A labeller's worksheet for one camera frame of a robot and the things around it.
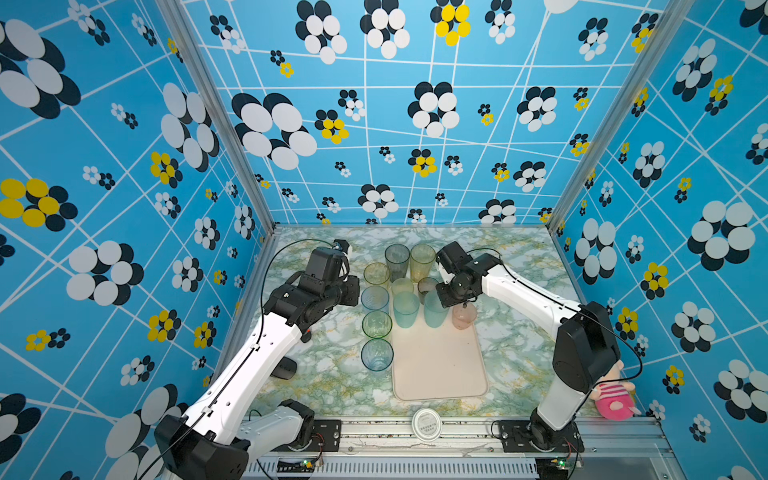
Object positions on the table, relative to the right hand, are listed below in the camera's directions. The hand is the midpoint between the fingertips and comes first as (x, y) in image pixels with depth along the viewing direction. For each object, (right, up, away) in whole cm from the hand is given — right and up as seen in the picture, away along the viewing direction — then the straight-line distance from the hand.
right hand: (448, 296), depth 89 cm
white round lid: (-9, -28, -19) cm, 35 cm away
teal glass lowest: (-4, -5, 0) cm, 6 cm away
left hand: (-26, +6, -14) cm, 30 cm away
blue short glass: (-22, -1, +3) cm, 22 cm away
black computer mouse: (-47, -19, -6) cm, 51 cm away
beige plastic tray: (-4, -20, 0) cm, 20 cm away
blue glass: (-21, -13, -14) cm, 28 cm away
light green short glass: (-13, +2, +9) cm, 16 cm away
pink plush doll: (+39, -23, -14) cm, 48 cm away
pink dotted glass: (+6, -7, +5) cm, 11 cm away
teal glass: (-13, -3, -3) cm, 13 cm away
